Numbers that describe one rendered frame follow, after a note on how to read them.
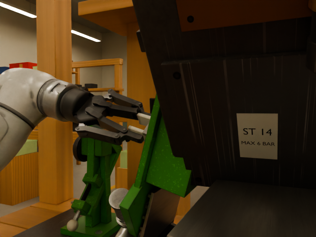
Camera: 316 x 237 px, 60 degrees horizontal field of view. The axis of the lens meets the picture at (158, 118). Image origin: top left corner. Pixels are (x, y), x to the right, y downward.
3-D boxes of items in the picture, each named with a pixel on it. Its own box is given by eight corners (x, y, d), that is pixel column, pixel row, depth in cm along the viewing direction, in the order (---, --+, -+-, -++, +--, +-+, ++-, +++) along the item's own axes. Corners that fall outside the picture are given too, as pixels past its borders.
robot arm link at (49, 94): (58, 70, 63) (77, 76, 61) (72, 98, 70) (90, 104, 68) (30, 96, 58) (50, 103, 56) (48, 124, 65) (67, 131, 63)
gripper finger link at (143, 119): (139, 124, 57) (140, 121, 58) (169, 133, 55) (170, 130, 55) (136, 114, 55) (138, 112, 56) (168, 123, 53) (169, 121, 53)
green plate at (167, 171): (173, 231, 41) (210, 95, 38) (127, 209, 44) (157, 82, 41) (195, 206, 52) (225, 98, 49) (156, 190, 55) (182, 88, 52)
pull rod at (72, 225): (73, 234, 66) (73, 210, 66) (64, 232, 67) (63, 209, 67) (87, 225, 71) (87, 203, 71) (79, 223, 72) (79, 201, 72)
